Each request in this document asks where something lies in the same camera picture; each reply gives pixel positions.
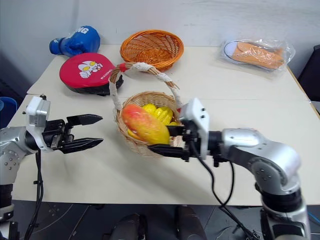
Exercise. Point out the blue boxing glove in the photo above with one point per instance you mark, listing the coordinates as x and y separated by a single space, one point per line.
75 41

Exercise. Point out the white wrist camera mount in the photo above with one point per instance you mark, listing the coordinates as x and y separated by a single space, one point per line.
198 117
37 110

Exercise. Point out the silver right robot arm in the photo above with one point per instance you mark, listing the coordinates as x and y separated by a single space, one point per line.
262 155

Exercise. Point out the blue round container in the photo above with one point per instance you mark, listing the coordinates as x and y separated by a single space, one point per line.
7 112

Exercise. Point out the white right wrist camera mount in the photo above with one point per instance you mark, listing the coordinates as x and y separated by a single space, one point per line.
198 117

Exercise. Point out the red yellow mango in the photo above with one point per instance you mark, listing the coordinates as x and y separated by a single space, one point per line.
145 125

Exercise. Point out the orange shoe in plastic bag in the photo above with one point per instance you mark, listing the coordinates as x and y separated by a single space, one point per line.
287 50

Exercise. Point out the black chair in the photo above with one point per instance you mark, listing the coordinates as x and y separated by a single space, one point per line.
311 75

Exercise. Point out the smooth yellow fruit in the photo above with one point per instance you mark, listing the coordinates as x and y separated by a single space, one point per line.
133 134

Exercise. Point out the red boxing focus pad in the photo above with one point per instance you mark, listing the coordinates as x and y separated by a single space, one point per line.
85 72

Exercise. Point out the yellow ribbed fruit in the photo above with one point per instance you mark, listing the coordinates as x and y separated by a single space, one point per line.
160 112

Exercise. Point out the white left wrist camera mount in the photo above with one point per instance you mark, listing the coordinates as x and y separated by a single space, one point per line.
37 110

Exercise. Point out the orange canvas shoe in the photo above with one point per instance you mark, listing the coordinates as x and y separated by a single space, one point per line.
257 55

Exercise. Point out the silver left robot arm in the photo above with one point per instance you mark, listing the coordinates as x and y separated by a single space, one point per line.
10 145

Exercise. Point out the orange woven round basket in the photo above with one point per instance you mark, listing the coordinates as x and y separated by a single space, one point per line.
152 50

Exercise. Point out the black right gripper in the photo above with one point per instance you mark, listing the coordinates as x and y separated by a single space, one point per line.
191 140

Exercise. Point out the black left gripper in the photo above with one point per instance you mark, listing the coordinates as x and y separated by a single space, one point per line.
53 132

